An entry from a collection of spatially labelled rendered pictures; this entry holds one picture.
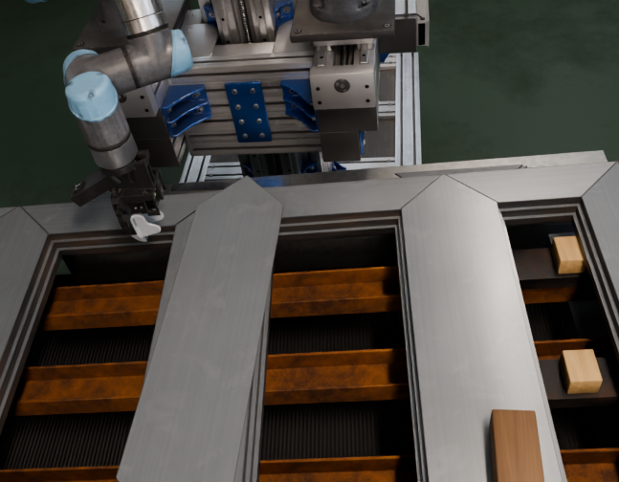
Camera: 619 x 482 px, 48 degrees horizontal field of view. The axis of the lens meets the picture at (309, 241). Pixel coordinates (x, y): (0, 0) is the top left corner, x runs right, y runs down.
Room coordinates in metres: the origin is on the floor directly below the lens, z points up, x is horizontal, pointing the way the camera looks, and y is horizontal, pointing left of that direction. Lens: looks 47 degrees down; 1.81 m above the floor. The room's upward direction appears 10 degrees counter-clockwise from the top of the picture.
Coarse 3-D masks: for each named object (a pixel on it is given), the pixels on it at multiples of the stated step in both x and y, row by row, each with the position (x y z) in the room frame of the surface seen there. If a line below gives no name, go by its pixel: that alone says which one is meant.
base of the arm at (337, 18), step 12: (312, 0) 1.39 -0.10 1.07; (324, 0) 1.36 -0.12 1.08; (336, 0) 1.34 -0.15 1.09; (348, 0) 1.34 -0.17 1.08; (360, 0) 1.35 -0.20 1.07; (372, 0) 1.36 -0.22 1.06; (312, 12) 1.39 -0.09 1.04; (324, 12) 1.35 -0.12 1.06; (336, 12) 1.34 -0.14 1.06; (348, 12) 1.33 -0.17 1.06; (360, 12) 1.33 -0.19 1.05; (372, 12) 1.35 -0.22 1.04
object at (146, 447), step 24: (144, 432) 0.54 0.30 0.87; (168, 432) 0.54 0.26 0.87; (192, 432) 0.53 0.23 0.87; (216, 432) 0.52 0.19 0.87; (240, 432) 0.52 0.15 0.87; (144, 456) 0.50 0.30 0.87; (168, 456) 0.50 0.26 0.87; (192, 456) 0.49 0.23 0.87; (216, 456) 0.48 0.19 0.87; (216, 480) 0.45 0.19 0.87
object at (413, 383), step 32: (288, 224) 0.95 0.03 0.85; (320, 224) 0.94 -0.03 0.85; (352, 224) 0.93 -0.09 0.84; (384, 224) 0.92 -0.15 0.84; (512, 224) 0.88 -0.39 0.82; (576, 224) 0.84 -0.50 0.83; (512, 256) 0.79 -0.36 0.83; (32, 288) 0.90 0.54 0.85; (608, 288) 0.67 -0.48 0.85; (32, 320) 0.84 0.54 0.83; (160, 320) 0.76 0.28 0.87; (608, 320) 0.62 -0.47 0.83; (0, 384) 0.69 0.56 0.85; (256, 384) 0.60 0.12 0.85; (416, 384) 0.55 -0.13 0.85; (0, 416) 0.64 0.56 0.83; (256, 416) 0.56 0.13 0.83; (416, 416) 0.51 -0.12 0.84; (256, 448) 0.50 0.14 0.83; (416, 448) 0.46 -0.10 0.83; (256, 480) 0.45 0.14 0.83
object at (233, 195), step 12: (228, 192) 1.06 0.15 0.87; (240, 192) 1.05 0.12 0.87; (252, 192) 1.04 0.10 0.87; (264, 192) 1.04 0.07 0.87; (204, 204) 1.03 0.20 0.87; (216, 204) 1.03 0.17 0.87; (228, 204) 1.02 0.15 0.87; (240, 204) 1.01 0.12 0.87; (252, 204) 1.01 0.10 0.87; (264, 204) 1.00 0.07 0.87; (276, 204) 1.00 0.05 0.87
